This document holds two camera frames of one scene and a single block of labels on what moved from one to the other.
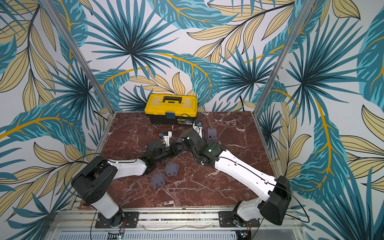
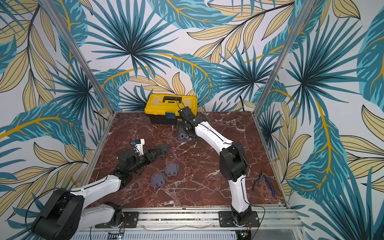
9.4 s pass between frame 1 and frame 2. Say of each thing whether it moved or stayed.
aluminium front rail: stayed
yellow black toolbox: stayed
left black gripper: moved
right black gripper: moved
